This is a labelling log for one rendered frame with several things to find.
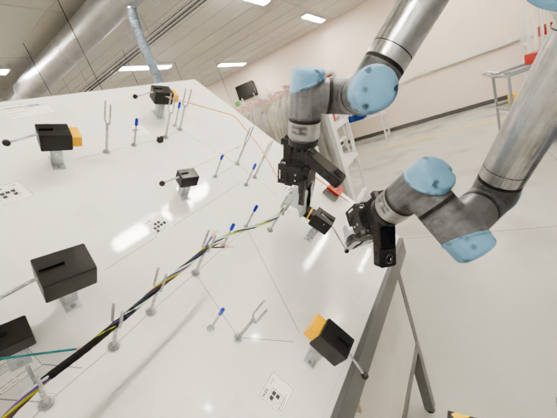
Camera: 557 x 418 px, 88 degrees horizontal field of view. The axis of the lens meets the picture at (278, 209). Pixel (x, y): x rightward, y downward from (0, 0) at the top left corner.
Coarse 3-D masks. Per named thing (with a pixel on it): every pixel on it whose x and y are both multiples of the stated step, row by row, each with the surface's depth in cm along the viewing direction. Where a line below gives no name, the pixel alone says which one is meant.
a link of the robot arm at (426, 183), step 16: (432, 160) 51; (400, 176) 55; (416, 176) 50; (432, 176) 49; (448, 176) 50; (400, 192) 54; (416, 192) 51; (432, 192) 50; (448, 192) 51; (400, 208) 56; (416, 208) 53
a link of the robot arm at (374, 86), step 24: (408, 0) 45; (432, 0) 44; (384, 24) 48; (408, 24) 46; (432, 24) 47; (384, 48) 47; (408, 48) 47; (360, 72) 47; (384, 72) 46; (360, 96) 47; (384, 96) 47
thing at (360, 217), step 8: (376, 192) 65; (368, 200) 70; (352, 208) 70; (360, 208) 70; (368, 208) 67; (352, 216) 71; (360, 216) 68; (368, 216) 68; (376, 216) 62; (352, 224) 72; (360, 224) 68; (368, 224) 68; (384, 224) 62; (392, 224) 62; (360, 232) 68; (368, 232) 67; (360, 240) 70; (368, 240) 72
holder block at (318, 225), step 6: (318, 210) 79; (312, 216) 77; (318, 216) 77; (324, 216) 78; (330, 216) 79; (312, 222) 78; (318, 222) 78; (324, 222) 77; (330, 222) 77; (318, 228) 78; (324, 228) 78; (330, 228) 77; (324, 234) 79
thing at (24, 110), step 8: (24, 104) 73; (32, 104) 74; (40, 104) 75; (48, 104) 76; (8, 112) 69; (16, 112) 70; (24, 112) 71; (32, 112) 72; (40, 112) 73; (48, 112) 75
